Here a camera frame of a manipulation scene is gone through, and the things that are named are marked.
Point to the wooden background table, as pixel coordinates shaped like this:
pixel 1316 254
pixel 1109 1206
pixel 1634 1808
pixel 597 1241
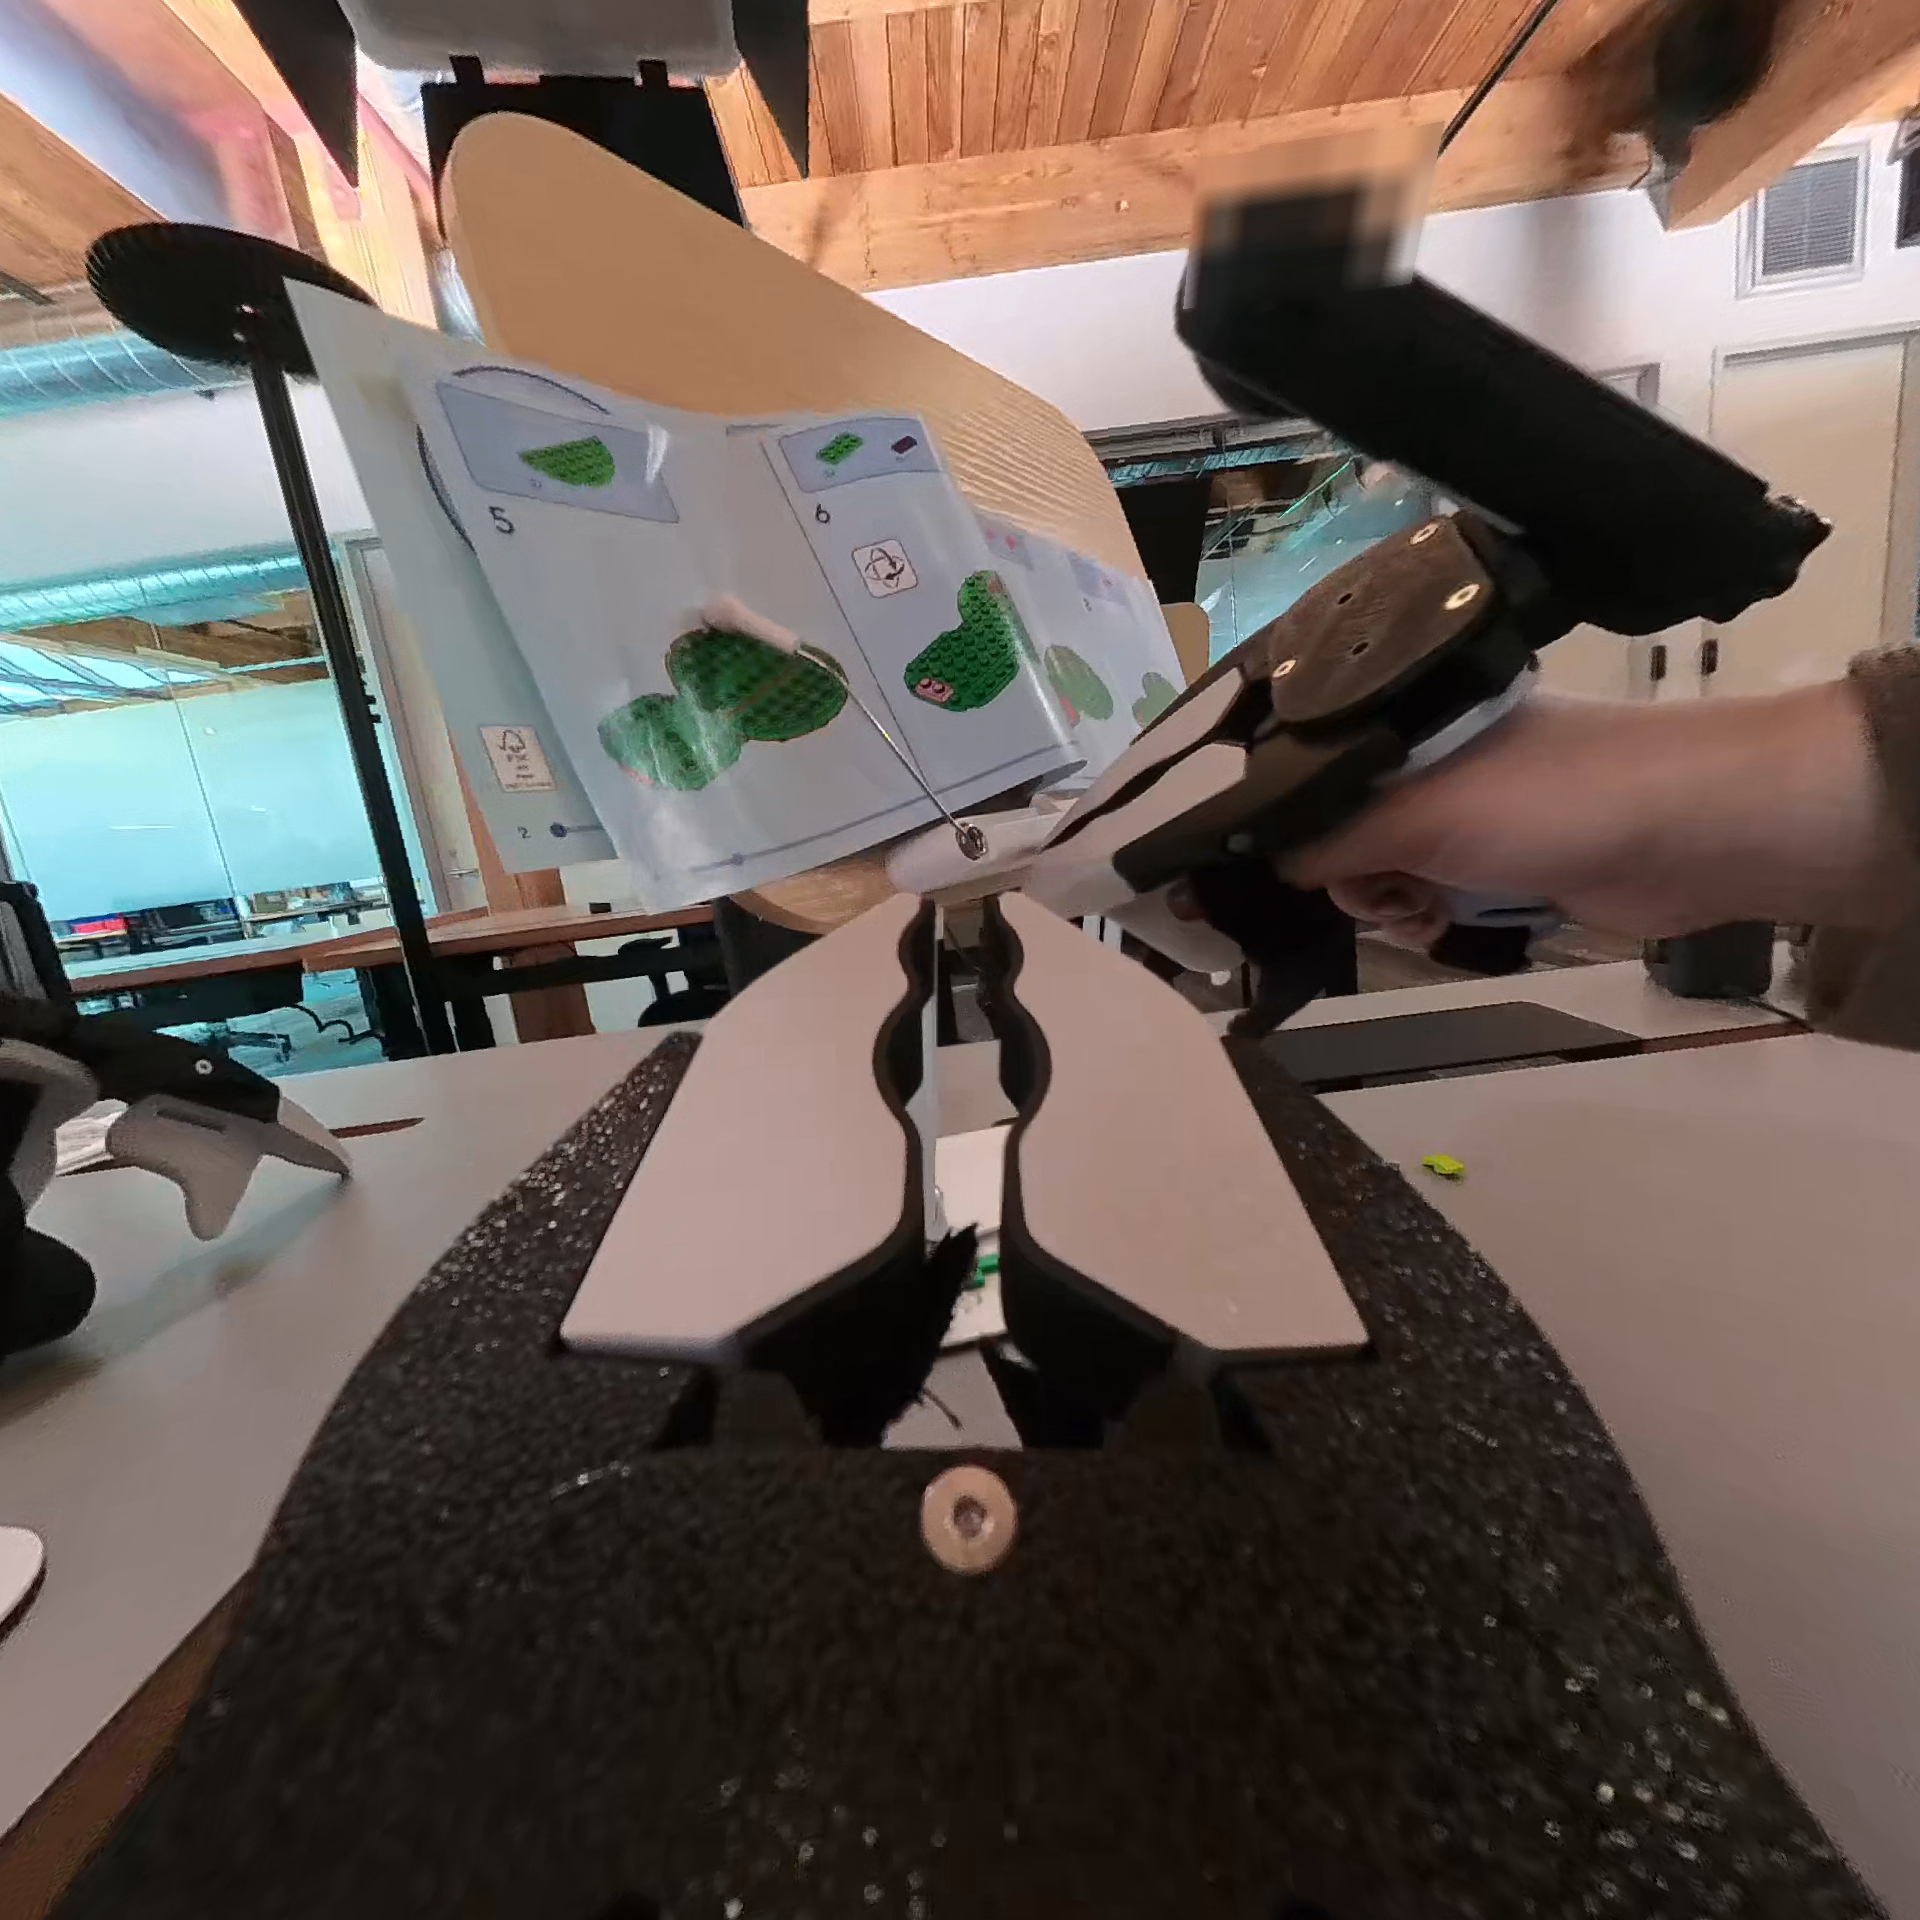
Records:
pixel 375 944

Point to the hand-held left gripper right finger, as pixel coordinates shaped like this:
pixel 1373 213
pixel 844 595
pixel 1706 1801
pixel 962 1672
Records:
pixel 1184 1185

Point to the person's right forearm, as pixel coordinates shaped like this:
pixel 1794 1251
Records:
pixel 1882 839

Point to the black and white handheld device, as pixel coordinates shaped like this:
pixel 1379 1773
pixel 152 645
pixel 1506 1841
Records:
pixel 150 1059

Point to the lego instruction booklet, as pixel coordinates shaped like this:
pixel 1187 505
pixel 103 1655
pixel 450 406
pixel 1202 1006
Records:
pixel 630 495

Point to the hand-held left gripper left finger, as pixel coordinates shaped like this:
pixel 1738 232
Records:
pixel 751 1171

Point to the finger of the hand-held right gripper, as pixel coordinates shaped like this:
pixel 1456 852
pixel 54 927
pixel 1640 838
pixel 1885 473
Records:
pixel 1184 751
pixel 1119 907

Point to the black round-top pole stand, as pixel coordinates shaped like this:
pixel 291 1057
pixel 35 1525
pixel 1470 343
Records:
pixel 195 285

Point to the white round flat object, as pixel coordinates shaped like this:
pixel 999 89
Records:
pixel 14 1575

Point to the person's right hand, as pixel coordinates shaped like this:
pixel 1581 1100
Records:
pixel 1621 809

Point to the wooden book stand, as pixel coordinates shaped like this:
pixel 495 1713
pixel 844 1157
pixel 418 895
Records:
pixel 722 300

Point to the wall vent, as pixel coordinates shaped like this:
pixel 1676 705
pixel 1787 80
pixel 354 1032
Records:
pixel 1808 219

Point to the black cube device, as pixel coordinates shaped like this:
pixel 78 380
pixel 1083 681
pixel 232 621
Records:
pixel 1722 961

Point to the black flat mat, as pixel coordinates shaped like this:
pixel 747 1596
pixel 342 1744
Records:
pixel 1455 1041

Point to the white door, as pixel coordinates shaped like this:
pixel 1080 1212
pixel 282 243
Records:
pixel 1815 511

